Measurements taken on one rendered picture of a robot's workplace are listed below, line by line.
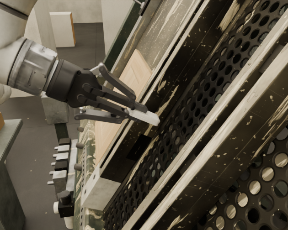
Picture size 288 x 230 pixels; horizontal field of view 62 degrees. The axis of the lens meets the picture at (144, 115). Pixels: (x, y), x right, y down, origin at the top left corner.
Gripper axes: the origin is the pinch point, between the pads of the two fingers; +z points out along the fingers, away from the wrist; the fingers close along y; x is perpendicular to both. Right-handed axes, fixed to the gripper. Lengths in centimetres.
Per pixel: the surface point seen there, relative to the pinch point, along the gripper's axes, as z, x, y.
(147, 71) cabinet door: 6.6, 30.0, 2.3
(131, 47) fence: 7, 64, 1
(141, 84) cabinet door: 6.6, 28.4, -2.2
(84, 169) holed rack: 3.0, 24.5, -40.0
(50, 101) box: -14, 82, -49
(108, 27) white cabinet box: 44, 436, -45
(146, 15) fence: 6, 64, 16
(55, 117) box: -8, 82, -58
